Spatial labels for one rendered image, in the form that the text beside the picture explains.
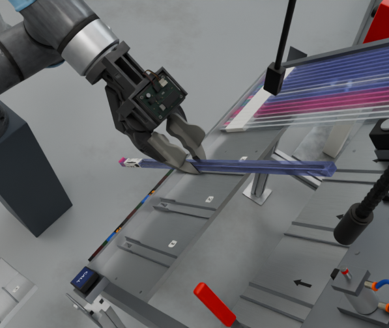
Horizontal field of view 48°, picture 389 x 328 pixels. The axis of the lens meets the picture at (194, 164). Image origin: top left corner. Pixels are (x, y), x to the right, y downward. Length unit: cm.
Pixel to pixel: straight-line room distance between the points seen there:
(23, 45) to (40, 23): 8
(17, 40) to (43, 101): 141
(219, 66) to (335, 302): 179
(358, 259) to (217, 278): 119
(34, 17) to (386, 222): 50
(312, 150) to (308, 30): 73
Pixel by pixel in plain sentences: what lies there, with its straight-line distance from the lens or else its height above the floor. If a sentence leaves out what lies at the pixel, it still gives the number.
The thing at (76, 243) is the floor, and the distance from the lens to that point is 173.
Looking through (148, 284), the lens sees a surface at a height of 84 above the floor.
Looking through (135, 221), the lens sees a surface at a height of 73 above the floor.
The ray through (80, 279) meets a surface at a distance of 82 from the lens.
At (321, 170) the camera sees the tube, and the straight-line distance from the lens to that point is 49.
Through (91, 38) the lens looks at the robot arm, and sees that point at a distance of 62.
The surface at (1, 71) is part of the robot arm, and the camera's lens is 71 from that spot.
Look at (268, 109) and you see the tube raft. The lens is 97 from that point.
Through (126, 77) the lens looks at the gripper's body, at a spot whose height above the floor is 113.
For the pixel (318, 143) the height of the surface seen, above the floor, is 1.
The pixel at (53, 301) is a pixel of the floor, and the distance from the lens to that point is 168.
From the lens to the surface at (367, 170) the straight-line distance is 67.
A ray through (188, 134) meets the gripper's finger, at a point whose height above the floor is 102.
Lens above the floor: 156
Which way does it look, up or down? 59 degrees down
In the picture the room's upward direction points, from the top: straight up
